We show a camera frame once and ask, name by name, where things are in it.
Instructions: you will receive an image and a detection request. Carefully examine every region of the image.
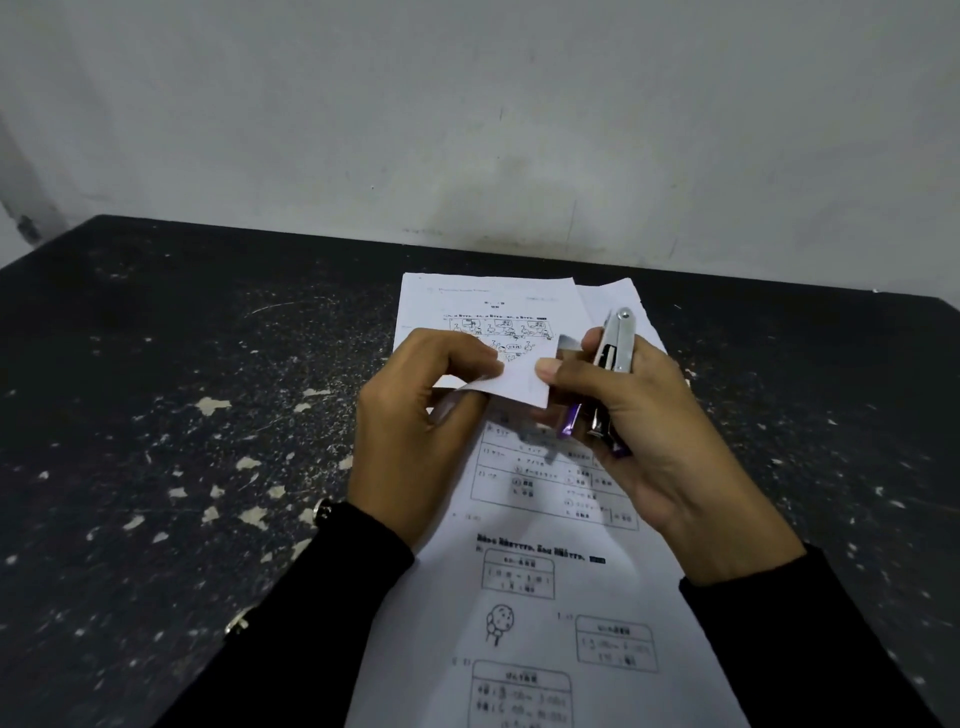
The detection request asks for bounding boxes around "person's left hand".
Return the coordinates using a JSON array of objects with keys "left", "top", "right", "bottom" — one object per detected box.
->
[{"left": 348, "top": 327, "right": 507, "bottom": 555}]

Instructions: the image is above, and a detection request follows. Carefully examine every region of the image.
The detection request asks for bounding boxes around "person's right hand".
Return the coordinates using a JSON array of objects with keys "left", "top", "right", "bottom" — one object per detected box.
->
[{"left": 534, "top": 324, "right": 808, "bottom": 588}]

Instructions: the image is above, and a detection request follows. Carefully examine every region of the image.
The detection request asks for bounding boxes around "white paper sheet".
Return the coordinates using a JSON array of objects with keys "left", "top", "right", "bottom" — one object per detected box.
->
[
  {"left": 433, "top": 330, "right": 579, "bottom": 411},
  {"left": 573, "top": 278, "right": 673, "bottom": 363}
]

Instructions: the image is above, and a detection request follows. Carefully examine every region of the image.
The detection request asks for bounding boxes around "silver and purple stapler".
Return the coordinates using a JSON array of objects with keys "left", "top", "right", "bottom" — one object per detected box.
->
[{"left": 558, "top": 306, "right": 640, "bottom": 461}]

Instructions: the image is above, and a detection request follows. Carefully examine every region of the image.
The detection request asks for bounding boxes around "person's right forearm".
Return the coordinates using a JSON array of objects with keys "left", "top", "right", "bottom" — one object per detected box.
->
[{"left": 678, "top": 543, "right": 948, "bottom": 728}]

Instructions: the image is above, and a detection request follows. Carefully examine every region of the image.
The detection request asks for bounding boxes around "person's left forearm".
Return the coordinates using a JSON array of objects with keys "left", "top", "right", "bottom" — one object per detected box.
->
[{"left": 153, "top": 499, "right": 418, "bottom": 728}]

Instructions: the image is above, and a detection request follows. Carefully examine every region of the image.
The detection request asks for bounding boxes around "printed worksheet with diagram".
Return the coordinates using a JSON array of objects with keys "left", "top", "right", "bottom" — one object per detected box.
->
[{"left": 393, "top": 271, "right": 583, "bottom": 393}]

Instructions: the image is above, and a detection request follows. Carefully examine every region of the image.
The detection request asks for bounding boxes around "blank white paper sheet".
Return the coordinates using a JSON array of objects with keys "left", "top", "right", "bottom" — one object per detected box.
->
[{"left": 573, "top": 278, "right": 673, "bottom": 363}]

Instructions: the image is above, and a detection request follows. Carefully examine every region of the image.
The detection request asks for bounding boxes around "printed worksheet with boxed tables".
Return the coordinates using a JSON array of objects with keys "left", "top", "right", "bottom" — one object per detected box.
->
[{"left": 343, "top": 390, "right": 753, "bottom": 728}]

